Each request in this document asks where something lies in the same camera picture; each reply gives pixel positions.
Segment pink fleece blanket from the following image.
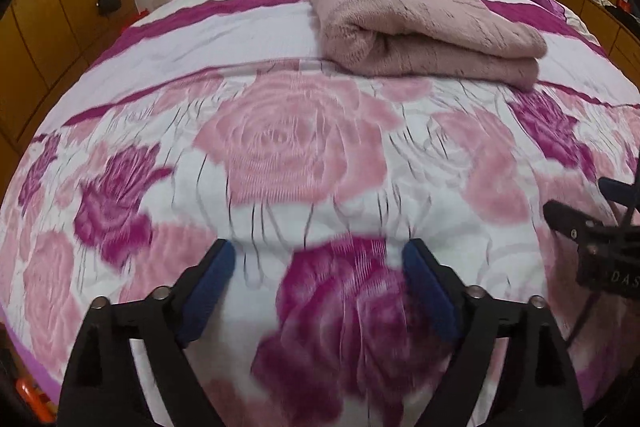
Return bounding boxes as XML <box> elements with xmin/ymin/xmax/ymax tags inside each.
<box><xmin>309</xmin><ymin>0</ymin><xmax>549</xmax><ymax>90</ymax></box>

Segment purple bed sheet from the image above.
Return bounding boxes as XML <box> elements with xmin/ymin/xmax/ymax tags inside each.
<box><xmin>0</xmin><ymin>314</ymin><xmax>638</xmax><ymax>413</ymax></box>

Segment orange plastic object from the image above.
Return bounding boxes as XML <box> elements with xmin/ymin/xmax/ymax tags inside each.
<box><xmin>15</xmin><ymin>376</ymin><xmax>57</xmax><ymax>412</ymax></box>

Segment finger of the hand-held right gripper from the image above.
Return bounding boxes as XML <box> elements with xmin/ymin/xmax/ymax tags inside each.
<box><xmin>544</xmin><ymin>199</ymin><xmax>607</xmax><ymax>241</ymax></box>
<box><xmin>599</xmin><ymin>177</ymin><xmax>640</xmax><ymax>208</ymax></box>

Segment pink floral bed blanket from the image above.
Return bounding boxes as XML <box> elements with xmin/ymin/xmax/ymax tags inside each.
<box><xmin>0</xmin><ymin>0</ymin><xmax>640</xmax><ymax>427</ymax></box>

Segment dark clothes pile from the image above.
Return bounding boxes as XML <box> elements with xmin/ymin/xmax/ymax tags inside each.
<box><xmin>599</xmin><ymin>0</ymin><xmax>640</xmax><ymax>24</ymax></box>

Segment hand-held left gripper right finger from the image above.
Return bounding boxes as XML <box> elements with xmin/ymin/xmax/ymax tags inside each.
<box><xmin>402</xmin><ymin>237</ymin><xmax>586</xmax><ymax>427</ymax></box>

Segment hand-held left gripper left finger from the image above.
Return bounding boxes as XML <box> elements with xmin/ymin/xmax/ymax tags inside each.
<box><xmin>57</xmin><ymin>238</ymin><xmax>237</xmax><ymax>427</ymax></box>

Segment orange wooden wardrobe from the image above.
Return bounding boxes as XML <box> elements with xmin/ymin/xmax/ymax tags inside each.
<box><xmin>0</xmin><ymin>0</ymin><xmax>139</xmax><ymax>190</ymax></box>

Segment low orange wooden cabinet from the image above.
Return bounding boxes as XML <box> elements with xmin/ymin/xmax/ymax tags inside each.
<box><xmin>522</xmin><ymin>0</ymin><xmax>640</xmax><ymax>60</ymax></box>

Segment black cable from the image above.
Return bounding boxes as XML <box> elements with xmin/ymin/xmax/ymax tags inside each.
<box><xmin>564</xmin><ymin>289</ymin><xmax>603</xmax><ymax>349</ymax></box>

